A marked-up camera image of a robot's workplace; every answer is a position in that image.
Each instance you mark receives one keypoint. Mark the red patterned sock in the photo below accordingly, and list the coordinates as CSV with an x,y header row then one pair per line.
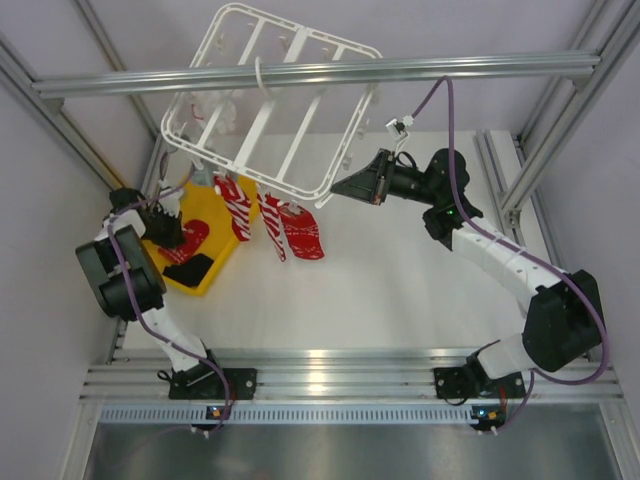
x,y
195,232

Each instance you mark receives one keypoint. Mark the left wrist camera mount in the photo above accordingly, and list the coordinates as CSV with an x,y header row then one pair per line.
x,y
169,200

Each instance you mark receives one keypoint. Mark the white plastic clip hanger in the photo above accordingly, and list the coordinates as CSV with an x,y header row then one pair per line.
x,y
293,140

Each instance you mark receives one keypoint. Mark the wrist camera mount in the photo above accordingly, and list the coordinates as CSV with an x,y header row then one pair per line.
x,y
169,200
399,128

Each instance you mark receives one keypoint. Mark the aluminium top crossbar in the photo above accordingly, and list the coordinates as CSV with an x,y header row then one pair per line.
x,y
384,70

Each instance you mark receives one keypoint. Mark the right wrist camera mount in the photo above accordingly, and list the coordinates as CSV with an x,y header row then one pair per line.
x,y
399,128

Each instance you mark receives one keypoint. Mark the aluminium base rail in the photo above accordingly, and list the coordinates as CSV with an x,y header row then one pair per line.
x,y
288,376

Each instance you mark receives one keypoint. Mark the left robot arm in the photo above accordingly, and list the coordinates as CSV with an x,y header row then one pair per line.
x,y
127,284

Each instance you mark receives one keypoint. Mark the yellow plastic tray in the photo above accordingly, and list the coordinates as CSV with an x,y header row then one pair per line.
x,y
203,203

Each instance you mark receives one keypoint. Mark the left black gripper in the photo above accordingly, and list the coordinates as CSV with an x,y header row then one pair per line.
x,y
175,235

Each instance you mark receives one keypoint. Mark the perforated cable duct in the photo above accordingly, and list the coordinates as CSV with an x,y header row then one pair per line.
x,y
301,414

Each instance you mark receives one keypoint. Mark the red white striped sock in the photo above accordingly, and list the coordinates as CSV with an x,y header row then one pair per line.
x,y
237,204
268,207

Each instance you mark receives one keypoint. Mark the black sock in tray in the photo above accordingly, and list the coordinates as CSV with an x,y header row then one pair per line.
x,y
191,273

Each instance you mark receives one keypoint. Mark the red sock in tray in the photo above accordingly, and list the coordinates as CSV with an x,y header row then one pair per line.
x,y
301,231

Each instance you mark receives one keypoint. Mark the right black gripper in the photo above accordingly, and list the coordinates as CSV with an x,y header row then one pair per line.
x,y
369,185

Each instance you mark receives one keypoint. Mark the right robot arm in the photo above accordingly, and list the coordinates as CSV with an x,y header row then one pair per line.
x,y
563,311

